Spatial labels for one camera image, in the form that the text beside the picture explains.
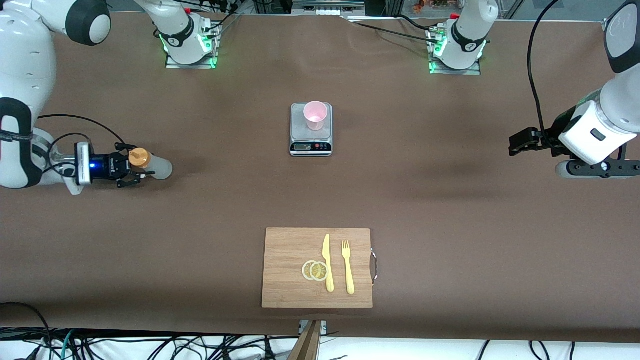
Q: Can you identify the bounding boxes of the sauce bottle with orange cap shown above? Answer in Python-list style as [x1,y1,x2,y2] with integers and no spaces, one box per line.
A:
[128,148,174,181]

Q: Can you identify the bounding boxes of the pink plastic cup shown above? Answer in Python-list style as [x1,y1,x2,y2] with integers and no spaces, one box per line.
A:
[303,101,329,132]

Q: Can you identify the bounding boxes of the brown table cover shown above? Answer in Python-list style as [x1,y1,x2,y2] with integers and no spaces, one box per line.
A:
[0,10,640,343]

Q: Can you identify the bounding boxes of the wooden cutting board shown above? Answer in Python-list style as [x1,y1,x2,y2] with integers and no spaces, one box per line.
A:
[261,227,374,309]

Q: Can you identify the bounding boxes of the silver digital kitchen scale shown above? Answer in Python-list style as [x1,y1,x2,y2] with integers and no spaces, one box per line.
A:
[289,102,334,158]

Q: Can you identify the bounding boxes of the yellow plastic knife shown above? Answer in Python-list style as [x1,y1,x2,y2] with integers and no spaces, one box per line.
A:
[322,233,335,293]

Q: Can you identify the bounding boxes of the yellow plastic fork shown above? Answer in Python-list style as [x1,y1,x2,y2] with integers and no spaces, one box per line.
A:
[341,240,356,295]

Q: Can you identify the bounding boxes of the white power strip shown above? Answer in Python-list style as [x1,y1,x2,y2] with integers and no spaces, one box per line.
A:
[292,0,366,17]

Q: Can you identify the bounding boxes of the wooden beam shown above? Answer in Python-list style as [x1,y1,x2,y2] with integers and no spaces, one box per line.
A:
[287,320,323,360]

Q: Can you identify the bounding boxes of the black left camera mount bracket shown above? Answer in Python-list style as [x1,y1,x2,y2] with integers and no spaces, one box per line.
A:
[567,144,640,177]

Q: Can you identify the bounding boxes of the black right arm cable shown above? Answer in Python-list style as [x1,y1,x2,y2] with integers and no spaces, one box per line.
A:
[37,114,127,173]

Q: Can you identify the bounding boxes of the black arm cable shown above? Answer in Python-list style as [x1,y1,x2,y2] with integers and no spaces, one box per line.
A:
[37,114,127,173]
[527,0,561,136]

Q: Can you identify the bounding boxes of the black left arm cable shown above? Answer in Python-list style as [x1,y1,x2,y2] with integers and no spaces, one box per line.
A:
[527,0,561,136]

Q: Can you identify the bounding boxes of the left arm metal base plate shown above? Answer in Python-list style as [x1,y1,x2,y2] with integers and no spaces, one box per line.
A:
[429,25,482,76]

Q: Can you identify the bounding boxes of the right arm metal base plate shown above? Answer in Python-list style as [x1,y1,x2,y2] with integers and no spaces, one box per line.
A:
[165,22,222,70]

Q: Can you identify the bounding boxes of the black right base cable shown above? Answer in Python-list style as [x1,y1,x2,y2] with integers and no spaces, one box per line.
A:
[200,0,241,36]

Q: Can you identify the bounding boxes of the black cable across table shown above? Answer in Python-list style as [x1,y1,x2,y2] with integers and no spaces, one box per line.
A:
[397,14,441,33]
[356,22,441,45]

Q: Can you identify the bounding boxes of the black looped floor cable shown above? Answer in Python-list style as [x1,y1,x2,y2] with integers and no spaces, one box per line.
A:
[0,302,53,360]

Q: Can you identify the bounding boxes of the tangled black floor cables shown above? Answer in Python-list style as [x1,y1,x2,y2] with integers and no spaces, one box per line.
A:
[75,334,281,360]

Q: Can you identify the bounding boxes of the teal floor cable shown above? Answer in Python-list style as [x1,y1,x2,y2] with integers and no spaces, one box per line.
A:
[60,329,77,360]

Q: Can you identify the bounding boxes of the small metal bracket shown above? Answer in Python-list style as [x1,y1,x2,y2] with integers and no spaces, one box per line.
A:
[298,320,328,337]

